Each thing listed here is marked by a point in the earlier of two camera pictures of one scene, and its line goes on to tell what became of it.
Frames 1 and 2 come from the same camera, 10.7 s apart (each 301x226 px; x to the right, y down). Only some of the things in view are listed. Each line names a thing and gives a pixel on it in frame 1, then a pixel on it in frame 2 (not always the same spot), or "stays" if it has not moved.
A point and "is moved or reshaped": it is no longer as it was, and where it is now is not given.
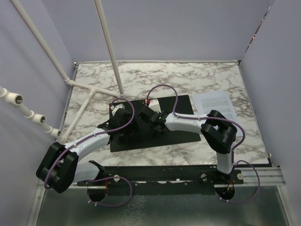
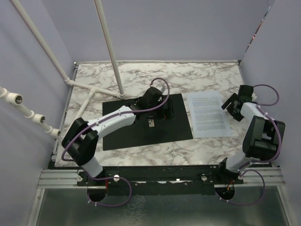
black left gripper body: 130,116 -> 160,113
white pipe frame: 16,99 stays
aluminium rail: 258,176 stays
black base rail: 192,180 stays
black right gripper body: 153,125 -> 233,112
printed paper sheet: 220,101 is moved or reshaped
